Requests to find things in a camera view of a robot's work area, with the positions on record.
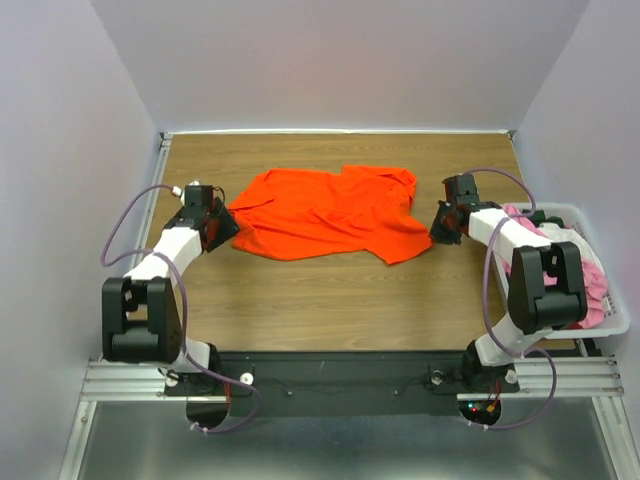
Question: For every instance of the white perforated laundry basket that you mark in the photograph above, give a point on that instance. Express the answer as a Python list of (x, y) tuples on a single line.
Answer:
[(604, 317)]

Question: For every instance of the white garment in basket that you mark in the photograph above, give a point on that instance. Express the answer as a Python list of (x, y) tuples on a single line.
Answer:
[(560, 234)]

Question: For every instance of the dark green garment in basket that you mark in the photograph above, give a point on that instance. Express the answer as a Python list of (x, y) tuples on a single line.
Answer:
[(539, 217)]

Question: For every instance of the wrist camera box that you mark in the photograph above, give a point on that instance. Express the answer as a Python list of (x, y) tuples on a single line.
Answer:
[(461, 189), (194, 195)]

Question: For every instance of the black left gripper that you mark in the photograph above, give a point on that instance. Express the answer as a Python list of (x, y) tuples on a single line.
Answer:
[(229, 227)]

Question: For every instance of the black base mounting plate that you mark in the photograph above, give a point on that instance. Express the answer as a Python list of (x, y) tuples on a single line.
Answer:
[(349, 384)]

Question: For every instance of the pink t shirt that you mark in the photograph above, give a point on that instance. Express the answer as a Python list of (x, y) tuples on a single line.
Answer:
[(596, 286)]

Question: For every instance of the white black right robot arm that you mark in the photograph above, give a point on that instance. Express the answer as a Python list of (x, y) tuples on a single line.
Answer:
[(546, 289)]

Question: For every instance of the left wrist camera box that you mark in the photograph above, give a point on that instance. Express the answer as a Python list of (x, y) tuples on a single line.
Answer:
[(194, 195)]

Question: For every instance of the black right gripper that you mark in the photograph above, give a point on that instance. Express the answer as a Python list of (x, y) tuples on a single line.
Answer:
[(437, 233)]

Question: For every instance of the aluminium frame rail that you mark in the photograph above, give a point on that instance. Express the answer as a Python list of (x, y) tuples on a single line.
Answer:
[(576, 377)]

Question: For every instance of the orange t shirt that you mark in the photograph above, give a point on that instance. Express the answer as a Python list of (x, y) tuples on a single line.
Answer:
[(293, 214)]

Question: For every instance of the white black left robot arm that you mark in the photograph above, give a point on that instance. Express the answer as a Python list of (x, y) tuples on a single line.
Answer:
[(145, 312)]

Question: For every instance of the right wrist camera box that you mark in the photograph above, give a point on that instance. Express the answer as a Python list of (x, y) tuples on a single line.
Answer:
[(461, 189)]

